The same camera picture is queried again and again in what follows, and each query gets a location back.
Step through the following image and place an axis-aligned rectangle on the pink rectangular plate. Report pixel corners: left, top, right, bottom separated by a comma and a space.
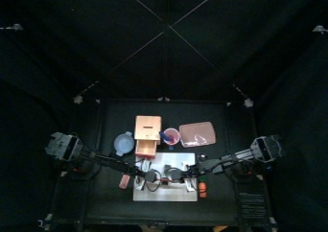
177, 121, 218, 149

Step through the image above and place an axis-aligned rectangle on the white cutting board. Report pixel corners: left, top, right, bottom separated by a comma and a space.
133, 151, 200, 202

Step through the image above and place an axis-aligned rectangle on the black sheet with white print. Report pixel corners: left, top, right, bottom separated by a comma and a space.
236, 177, 269, 224

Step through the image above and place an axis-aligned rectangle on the orange toy carrot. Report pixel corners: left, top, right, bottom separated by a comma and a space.
197, 175, 209, 199

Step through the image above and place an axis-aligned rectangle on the light wooden box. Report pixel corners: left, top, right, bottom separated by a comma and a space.
134, 114, 164, 142

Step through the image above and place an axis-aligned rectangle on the thin diagonal cord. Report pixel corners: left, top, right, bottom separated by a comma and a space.
118, 0, 249, 100
78, 0, 227, 98

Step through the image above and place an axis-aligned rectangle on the wooden drawer with red front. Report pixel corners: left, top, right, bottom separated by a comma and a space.
134, 139, 158, 159

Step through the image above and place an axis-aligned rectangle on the pink red toy food piece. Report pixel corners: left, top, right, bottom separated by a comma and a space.
118, 174, 133, 191

